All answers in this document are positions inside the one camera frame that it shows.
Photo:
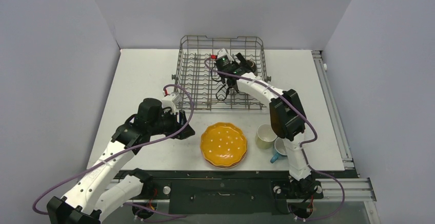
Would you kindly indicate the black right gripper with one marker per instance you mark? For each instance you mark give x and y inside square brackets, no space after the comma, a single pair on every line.
[240,64]

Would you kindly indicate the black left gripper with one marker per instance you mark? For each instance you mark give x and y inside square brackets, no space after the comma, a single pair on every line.
[176,125]

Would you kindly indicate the dark patterned cream bowl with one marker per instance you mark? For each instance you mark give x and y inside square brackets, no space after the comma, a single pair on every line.
[251,65]

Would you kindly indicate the grey wire dish rack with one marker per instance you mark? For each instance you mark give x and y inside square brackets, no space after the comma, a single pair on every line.
[205,87]

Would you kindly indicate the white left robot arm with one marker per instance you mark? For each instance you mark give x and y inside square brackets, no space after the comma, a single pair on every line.
[90,201]

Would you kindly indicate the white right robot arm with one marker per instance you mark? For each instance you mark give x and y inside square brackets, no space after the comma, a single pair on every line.
[287,117]

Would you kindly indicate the yellow polka dot plate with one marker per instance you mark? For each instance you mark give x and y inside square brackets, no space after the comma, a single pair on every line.
[223,140]

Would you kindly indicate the pale yellow mug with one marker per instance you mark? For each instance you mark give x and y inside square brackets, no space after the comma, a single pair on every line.
[265,137]

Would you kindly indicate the blue mug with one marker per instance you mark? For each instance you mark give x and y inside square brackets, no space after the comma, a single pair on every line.
[279,150]

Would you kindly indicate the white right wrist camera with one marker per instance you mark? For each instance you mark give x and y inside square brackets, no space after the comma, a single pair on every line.
[224,52]

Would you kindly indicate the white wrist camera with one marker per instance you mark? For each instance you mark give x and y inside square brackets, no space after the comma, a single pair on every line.
[171,102]
[224,52]

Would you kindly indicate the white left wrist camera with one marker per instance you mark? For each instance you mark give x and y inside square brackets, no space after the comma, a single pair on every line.
[171,102]

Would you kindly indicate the black table frame rail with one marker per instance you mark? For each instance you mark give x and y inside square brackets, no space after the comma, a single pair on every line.
[231,192]

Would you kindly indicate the aluminium side rail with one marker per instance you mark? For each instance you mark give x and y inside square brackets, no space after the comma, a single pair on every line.
[333,111]

